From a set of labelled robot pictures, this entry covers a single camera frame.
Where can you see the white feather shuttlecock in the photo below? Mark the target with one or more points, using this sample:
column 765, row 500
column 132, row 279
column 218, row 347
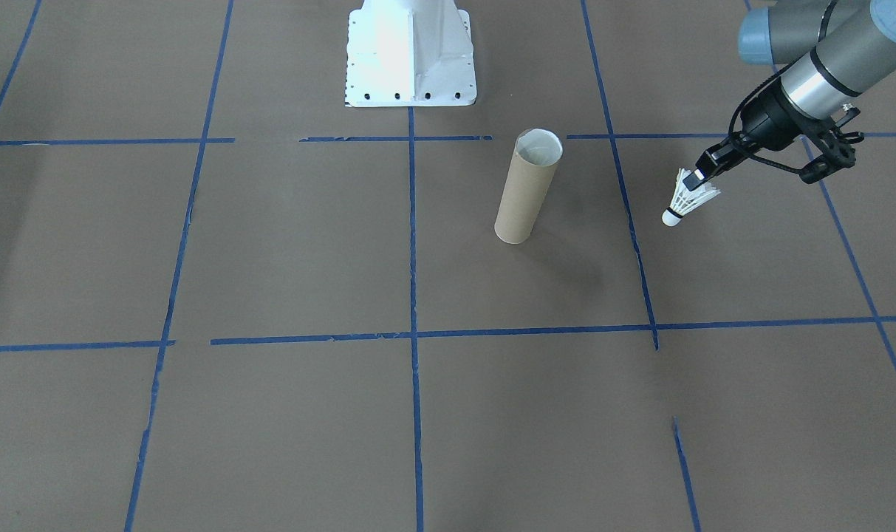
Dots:
column 687, row 200

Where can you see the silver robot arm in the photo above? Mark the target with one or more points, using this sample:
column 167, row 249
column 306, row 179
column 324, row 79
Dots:
column 824, row 44

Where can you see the brown cardboard tube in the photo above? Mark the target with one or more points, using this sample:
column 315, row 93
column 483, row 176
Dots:
column 526, row 193

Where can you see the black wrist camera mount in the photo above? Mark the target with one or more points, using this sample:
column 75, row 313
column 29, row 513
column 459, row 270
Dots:
column 832, row 151

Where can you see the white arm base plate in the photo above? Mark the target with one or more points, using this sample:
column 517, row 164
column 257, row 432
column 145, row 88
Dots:
column 411, row 52

